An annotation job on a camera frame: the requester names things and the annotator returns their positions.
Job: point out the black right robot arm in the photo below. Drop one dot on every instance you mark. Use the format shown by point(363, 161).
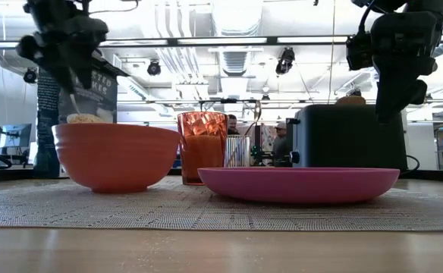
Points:
point(415, 5)

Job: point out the pink plate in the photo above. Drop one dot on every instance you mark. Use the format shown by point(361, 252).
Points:
point(297, 186)

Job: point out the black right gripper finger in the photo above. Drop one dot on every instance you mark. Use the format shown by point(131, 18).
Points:
point(388, 106)
point(418, 93)

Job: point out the person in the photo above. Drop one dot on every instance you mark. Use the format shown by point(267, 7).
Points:
point(280, 146)
point(232, 125)

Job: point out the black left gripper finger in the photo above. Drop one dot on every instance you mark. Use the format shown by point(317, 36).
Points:
point(66, 81)

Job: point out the brown toast slice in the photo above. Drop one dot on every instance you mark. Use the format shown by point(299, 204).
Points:
point(350, 100)

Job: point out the black chrome-top toaster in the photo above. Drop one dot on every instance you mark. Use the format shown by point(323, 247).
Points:
point(339, 140)

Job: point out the black computer monitor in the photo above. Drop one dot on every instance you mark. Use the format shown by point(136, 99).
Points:
point(16, 134)

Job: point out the orange bowl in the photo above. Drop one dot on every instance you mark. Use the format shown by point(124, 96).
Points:
point(115, 157)

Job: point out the blue cereal box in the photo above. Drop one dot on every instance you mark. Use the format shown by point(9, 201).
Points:
point(49, 113)

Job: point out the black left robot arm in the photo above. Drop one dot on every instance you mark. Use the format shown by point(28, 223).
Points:
point(54, 3)

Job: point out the black overhead rig bar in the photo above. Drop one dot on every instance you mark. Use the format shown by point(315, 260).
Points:
point(221, 40)

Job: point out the silver ventilation duct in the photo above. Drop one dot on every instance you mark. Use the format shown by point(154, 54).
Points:
point(236, 22)

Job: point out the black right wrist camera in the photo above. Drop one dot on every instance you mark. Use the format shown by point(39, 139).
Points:
point(358, 51)

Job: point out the grey woven placemat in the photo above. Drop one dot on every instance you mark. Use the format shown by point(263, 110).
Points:
point(130, 210)

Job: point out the black ceiling spot lamp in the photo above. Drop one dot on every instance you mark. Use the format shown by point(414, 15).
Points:
point(154, 68)

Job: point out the black overhead camera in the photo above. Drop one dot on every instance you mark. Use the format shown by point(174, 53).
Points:
point(285, 60)

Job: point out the orange tumbler with juice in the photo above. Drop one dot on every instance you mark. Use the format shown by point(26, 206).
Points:
point(202, 151)

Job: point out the clear ribbed glass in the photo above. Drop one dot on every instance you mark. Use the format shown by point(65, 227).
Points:
point(238, 151)

